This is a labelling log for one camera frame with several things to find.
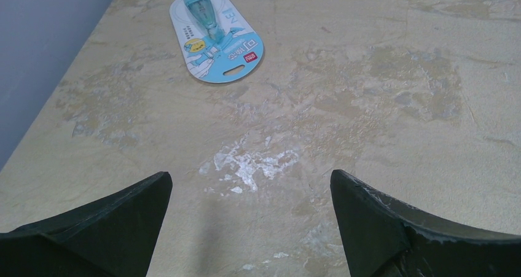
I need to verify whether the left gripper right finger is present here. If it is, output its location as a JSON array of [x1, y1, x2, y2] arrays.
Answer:
[[330, 170, 520, 276]]

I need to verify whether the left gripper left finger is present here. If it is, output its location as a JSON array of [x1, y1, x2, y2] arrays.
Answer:
[[1, 172, 173, 276]]

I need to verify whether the blue white blister package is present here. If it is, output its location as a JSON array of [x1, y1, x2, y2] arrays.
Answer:
[[169, 0, 264, 84]]

